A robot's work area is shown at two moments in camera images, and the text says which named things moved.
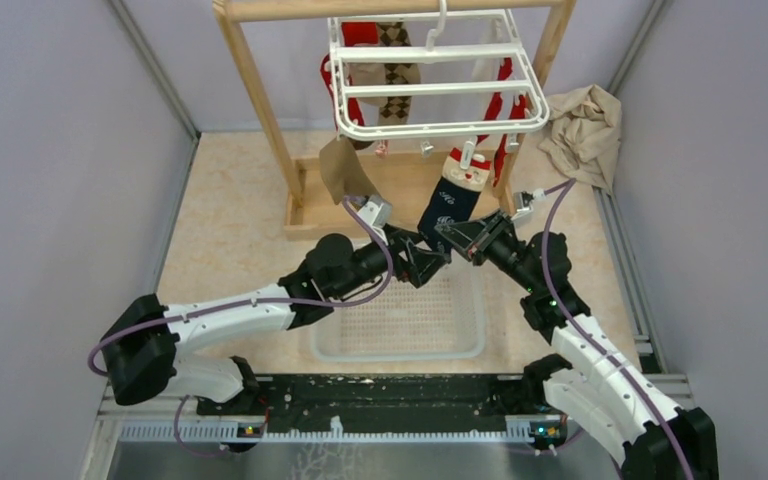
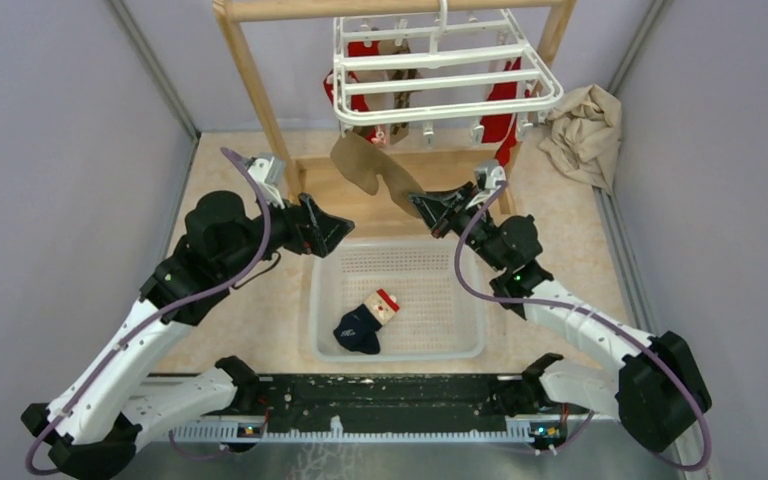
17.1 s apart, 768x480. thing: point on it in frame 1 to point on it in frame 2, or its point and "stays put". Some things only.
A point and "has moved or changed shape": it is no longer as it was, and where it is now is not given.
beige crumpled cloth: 585,133 stays put
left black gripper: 424,262 to 311,229
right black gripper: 468,235 to 436,205
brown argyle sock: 397,109 to 405,99
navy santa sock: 453,198 has moved or changed shape
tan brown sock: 344,171 to 362,164
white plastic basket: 442,319 stays put
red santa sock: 354,34 to 359,102
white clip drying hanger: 526,88 has moved or changed shape
